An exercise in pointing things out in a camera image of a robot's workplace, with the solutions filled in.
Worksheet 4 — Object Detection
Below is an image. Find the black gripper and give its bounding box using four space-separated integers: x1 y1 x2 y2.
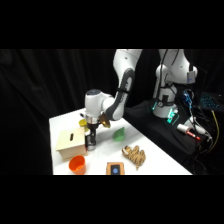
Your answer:
86 121 99 149

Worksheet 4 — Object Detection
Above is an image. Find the yellow cup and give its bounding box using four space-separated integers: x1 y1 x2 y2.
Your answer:
78 118 90 133

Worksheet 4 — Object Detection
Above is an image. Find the light wooden box with slot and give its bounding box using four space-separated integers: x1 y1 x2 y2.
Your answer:
55 127 89 162

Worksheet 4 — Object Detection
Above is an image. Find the green plastic wedge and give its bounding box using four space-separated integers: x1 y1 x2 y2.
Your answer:
112 126 127 143

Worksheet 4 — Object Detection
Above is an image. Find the orange cup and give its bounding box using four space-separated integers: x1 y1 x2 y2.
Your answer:
68 154 87 175

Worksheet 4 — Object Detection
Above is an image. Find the wooden block with blue circle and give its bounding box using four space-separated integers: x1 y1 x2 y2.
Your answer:
105 161 126 176

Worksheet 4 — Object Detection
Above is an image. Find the brown plush toy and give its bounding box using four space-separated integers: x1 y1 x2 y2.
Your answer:
121 144 147 167

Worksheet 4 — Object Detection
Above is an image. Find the black robot stand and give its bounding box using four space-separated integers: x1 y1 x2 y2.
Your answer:
123 98 203 158

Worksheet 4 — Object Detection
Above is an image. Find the black curtain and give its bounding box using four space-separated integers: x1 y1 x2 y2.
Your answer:
0 49 224 176

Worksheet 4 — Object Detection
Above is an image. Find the green lit control box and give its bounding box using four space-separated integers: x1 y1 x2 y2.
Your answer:
166 107 181 126

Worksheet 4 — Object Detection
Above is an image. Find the white cylinder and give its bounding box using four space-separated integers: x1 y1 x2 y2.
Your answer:
176 123 192 135

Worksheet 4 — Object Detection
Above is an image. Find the red marker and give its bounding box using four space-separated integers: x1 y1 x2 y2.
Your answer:
186 130 202 141

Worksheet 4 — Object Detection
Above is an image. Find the teal lit keyboard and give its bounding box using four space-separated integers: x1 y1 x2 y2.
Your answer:
199 92 221 111

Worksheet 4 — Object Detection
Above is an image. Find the blue cable bundle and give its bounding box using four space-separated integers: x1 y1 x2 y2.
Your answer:
182 89 196 108

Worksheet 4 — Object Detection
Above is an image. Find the small white cable box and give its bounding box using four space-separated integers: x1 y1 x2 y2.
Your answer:
186 65 198 85

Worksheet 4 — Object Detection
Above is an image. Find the yellow cable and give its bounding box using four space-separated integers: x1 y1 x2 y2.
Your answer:
207 109 221 154

